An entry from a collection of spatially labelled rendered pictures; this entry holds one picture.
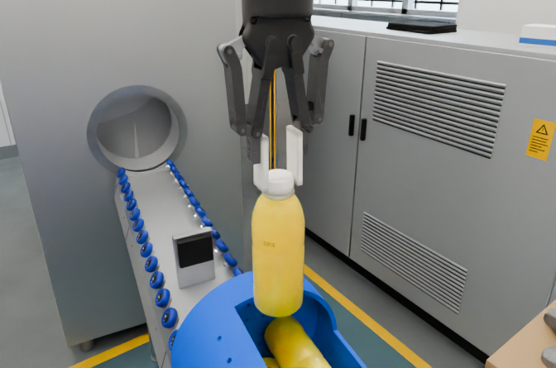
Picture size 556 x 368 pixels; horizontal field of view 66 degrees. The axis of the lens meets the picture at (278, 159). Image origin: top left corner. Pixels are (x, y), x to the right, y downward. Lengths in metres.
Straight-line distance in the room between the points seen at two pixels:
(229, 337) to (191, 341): 0.08
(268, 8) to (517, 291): 1.81
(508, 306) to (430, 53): 1.13
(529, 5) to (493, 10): 0.20
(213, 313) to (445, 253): 1.65
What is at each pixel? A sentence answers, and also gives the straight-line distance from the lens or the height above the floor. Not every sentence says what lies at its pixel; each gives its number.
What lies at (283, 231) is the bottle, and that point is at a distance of 0.52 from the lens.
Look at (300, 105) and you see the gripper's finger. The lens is 0.49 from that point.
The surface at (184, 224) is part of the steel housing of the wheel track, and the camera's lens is 1.48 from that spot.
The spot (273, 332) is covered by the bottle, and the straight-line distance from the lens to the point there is 0.79.
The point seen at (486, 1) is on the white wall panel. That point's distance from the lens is 3.00.
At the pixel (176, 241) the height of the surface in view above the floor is 1.08.
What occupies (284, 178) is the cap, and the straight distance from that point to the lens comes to 0.51.
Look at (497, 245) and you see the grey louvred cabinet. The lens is 2.04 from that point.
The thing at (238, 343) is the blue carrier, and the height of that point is 1.22.
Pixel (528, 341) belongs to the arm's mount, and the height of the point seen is 1.10.
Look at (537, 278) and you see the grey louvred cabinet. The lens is 2.02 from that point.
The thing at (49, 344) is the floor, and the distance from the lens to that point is 2.59.
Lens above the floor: 1.68
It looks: 23 degrees down
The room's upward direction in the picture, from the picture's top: straight up
